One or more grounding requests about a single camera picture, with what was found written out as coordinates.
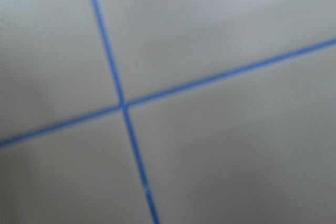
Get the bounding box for crossing blue tape strip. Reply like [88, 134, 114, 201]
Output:
[91, 0, 160, 223]

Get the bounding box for long blue tape strip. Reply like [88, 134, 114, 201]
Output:
[1, 38, 335, 149]

